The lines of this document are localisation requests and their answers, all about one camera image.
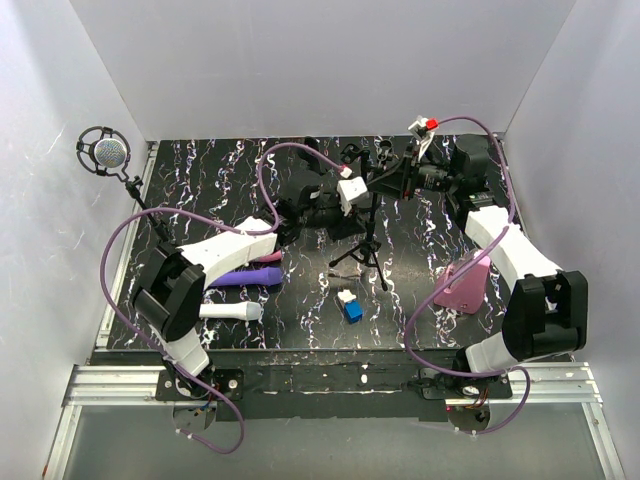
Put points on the black round-base mic stand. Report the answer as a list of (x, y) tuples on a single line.
[(312, 161)]

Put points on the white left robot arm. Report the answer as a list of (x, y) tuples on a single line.
[(169, 291)]

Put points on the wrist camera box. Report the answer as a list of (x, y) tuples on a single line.
[(423, 131), (350, 192)]

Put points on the silver studio mic shock mount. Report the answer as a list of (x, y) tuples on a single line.
[(104, 151)]

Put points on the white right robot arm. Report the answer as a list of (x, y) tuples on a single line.
[(547, 312)]

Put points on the white handheld microphone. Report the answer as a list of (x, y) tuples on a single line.
[(243, 311)]

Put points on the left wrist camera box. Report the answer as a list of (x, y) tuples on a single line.
[(350, 192)]

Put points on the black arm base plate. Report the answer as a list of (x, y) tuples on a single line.
[(337, 390)]

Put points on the black stand with purple mic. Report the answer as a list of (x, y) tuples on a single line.
[(354, 155)]

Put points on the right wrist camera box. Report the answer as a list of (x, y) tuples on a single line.
[(423, 131)]

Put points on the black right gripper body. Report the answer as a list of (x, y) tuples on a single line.
[(433, 176)]

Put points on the pink box holder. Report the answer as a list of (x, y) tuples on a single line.
[(467, 293)]

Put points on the blue and white block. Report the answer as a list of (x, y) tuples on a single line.
[(351, 308)]

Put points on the aluminium frame rail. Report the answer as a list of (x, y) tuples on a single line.
[(123, 419)]

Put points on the purple handheld microphone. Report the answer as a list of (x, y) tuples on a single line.
[(267, 276)]

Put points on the pink handheld microphone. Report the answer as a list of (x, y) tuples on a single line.
[(271, 258)]

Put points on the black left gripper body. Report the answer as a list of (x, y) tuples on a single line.
[(328, 218)]

